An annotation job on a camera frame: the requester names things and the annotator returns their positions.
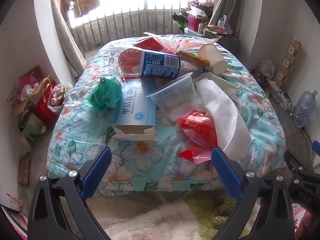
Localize metal balcony railing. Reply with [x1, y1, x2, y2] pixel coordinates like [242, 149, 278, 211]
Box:
[67, 0, 200, 53]

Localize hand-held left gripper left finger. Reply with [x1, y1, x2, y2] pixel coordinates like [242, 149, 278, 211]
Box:
[27, 146, 113, 240]

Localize large clear water jug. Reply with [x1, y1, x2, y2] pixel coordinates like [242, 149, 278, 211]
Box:
[293, 90, 318, 128]

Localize clear bag with red print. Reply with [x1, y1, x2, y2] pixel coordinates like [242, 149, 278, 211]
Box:
[117, 48, 145, 78]

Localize floral turquoise blanket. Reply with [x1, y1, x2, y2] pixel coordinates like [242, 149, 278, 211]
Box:
[46, 34, 287, 197]

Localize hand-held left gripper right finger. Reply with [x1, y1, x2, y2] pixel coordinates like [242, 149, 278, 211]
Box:
[211, 146, 295, 240]

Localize bread picture snack wrapper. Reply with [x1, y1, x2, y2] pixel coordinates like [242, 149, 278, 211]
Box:
[178, 50, 211, 68]

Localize brown cardboard box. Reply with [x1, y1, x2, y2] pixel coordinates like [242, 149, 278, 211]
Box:
[9, 65, 50, 118]

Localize pile of clothes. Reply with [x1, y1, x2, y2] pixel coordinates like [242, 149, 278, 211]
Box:
[179, 0, 216, 18]

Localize clear plastic container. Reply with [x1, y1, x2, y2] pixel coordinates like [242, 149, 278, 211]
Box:
[146, 73, 198, 117]

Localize clear striped plastic bag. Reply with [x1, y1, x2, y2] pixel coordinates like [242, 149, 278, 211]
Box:
[144, 32, 203, 55]

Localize beige curtain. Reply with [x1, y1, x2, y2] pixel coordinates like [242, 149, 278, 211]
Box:
[49, 0, 87, 78]

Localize blue label plastic bottle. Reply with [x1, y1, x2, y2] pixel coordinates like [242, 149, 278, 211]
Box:
[139, 50, 182, 79]

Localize white foam sheet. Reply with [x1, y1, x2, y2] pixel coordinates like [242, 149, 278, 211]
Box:
[195, 78, 252, 153]

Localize red gift bag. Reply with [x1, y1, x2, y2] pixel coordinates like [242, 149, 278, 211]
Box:
[35, 79, 60, 125]

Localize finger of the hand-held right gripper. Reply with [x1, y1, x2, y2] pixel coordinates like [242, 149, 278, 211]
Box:
[284, 150, 316, 180]

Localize white fluffy rug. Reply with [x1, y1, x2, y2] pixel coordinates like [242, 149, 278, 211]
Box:
[95, 197, 200, 240]

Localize red snack bag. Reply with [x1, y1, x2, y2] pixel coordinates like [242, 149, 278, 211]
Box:
[177, 111, 218, 148]

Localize grey cabinet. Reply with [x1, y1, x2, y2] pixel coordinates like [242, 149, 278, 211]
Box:
[184, 27, 239, 46]

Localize green shaggy rug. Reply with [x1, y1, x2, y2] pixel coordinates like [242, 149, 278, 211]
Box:
[184, 192, 250, 240]

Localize printed cardboard board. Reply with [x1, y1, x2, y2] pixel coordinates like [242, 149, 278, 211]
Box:
[274, 37, 302, 88]

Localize white plastic bag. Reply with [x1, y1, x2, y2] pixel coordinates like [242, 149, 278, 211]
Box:
[186, 4, 207, 18]
[217, 15, 233, 35]

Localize red packet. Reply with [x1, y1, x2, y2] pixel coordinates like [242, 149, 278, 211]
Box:
[134, 37, 165, 54]

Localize light blue medicine box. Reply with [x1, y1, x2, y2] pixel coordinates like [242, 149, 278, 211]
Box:
[112, 79, 158, 141]

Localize white paper cup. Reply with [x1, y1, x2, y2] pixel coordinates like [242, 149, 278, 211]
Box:
[197, 44, 228, 75]

